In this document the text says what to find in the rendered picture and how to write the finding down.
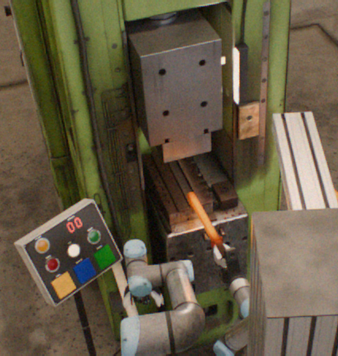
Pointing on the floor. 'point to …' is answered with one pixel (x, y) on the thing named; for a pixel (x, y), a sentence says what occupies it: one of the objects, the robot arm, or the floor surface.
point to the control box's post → (84, 323)
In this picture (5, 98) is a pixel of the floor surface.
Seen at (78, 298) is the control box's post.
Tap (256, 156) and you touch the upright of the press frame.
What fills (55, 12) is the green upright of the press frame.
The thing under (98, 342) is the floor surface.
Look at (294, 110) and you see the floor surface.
